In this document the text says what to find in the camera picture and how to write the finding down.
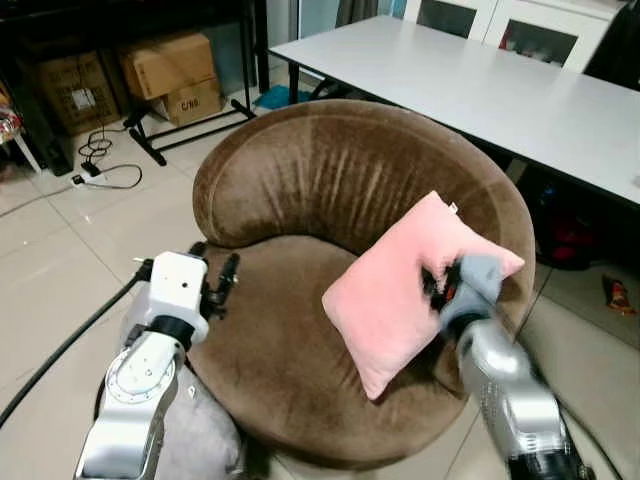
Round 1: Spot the pink square pillow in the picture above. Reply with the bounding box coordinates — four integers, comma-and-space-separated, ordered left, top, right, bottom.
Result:
322, 190, 526, 401

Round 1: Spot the brown round velvet sofa chair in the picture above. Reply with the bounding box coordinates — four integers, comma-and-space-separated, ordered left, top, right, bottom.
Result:
188, 98, 538, 471

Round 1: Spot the teal floor mat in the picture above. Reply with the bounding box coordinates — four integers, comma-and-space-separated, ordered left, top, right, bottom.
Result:
254, 84, 313, 110

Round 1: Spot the black metal rack base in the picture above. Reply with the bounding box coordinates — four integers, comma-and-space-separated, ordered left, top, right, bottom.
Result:
124, 93, 257, 167

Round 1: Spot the dark red vacuum cleaner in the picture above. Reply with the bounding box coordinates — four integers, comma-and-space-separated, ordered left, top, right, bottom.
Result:
535, 180, 604, 271

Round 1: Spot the white power strip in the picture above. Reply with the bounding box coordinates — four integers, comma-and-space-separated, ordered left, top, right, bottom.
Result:
71, 168, 107, 190

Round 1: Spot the small printed cardboard box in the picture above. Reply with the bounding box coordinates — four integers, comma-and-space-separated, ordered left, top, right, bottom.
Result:
154, 78, 224, 127

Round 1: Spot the orange snack packet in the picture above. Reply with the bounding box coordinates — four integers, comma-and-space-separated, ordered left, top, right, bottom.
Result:
602, 276, 637, 317

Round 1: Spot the long white table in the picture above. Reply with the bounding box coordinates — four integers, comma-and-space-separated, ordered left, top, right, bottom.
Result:
269, 14, 640, 206

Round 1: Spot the large plain cardboard box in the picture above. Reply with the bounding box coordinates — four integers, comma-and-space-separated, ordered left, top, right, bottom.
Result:
119, 32, 217, 100

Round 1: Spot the dark cardboard box white label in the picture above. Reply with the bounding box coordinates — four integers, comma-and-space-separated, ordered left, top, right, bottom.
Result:
34, 52, 122, 137

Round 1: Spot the black desk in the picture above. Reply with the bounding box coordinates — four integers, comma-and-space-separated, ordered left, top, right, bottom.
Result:
0, 0, 269, 177

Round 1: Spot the white glass door cabinet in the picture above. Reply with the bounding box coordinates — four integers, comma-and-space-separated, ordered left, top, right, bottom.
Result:
404, 0, 628, 73

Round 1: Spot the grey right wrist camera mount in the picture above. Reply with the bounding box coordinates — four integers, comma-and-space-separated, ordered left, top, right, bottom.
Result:
440, 253, 504, 323

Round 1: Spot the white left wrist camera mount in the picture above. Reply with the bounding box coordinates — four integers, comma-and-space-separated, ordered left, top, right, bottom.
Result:
146, 252, 210, 327

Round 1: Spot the black floor cable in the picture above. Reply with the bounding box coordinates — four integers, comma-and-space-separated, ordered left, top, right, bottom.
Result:
76, 124, 144, 191

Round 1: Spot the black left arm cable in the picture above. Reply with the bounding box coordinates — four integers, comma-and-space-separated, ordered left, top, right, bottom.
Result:
0, 258, 154, 428

